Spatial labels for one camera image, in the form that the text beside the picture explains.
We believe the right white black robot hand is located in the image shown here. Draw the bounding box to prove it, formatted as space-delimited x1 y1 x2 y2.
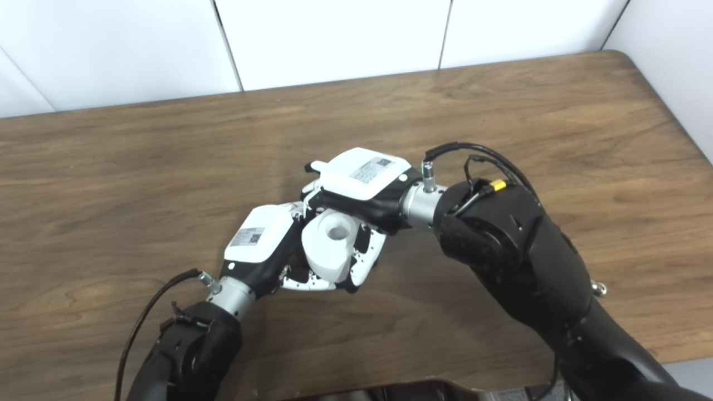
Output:
301 147 424 294

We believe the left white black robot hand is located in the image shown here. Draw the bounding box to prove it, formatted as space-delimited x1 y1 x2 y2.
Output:
219 203 338 296

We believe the black plastic holder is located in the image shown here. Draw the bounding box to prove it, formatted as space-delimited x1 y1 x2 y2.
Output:
287 253 310 282

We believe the round white plastic piece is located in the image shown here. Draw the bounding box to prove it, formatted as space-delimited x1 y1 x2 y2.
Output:
301 210 363 282

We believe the black robot torso edge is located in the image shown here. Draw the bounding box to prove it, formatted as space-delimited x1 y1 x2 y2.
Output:
283 379 564 401

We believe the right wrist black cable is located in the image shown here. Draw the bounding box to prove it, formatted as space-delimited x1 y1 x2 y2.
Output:
423 141 539 197

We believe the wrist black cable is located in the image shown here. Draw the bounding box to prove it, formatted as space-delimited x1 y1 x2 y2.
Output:
423 141 539 197
114 268 216 401

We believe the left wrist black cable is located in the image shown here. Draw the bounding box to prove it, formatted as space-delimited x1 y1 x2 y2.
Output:
114 268 216 401

